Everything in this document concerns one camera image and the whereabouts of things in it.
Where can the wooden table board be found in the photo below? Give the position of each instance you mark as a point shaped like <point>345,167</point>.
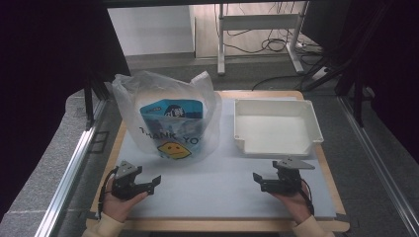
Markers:
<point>230,225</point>

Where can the white power strip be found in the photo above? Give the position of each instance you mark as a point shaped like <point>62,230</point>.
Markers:
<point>320,74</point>

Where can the aluminium rail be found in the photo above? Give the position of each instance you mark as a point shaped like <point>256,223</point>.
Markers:
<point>70,164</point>
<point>375,164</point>

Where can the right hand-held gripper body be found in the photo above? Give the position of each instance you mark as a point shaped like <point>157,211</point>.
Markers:
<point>286,184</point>

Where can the person's left hand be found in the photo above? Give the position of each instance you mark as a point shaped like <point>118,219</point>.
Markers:
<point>117,205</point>

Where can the pale grey foam mat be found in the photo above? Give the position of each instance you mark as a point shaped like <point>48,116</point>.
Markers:
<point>214,184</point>

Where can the black curtain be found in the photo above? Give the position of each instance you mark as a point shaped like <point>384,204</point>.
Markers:
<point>46,65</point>
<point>395,65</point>

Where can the clear printed plastic bag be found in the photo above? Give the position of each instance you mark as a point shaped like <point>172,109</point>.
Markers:
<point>131,98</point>

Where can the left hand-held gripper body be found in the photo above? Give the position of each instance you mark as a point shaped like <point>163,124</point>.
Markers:
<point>125,171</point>

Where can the white metal desk frame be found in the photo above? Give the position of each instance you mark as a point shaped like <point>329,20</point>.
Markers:
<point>257,21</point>

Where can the black metal stand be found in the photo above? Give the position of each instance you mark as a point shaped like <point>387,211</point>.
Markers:
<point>357,95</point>
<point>88,98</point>

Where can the white panel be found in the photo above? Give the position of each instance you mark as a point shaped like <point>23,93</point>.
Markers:
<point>150,29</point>

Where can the black bracket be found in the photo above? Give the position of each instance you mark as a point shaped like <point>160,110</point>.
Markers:
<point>99,142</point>

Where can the white plastic tray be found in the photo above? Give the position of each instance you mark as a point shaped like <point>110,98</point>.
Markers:
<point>275,131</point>

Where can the person's right hand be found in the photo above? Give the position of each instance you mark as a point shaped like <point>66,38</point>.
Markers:
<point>298,205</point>

